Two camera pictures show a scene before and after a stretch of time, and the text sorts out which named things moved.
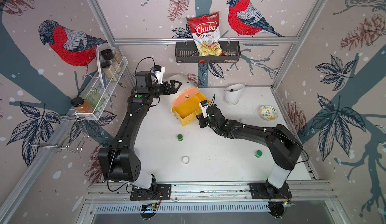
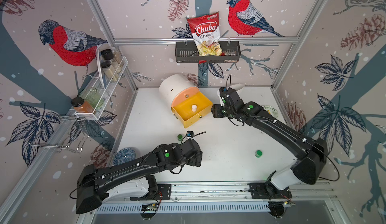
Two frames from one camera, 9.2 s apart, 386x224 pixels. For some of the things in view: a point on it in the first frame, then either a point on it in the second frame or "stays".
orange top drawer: (185, 94) stays
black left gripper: (173, 90) -> (195, 161)
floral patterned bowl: (268, 113) stays
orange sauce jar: (81, 106) stays
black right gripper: (200, 120) -> (215, 111)
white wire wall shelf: (111, 66) stays
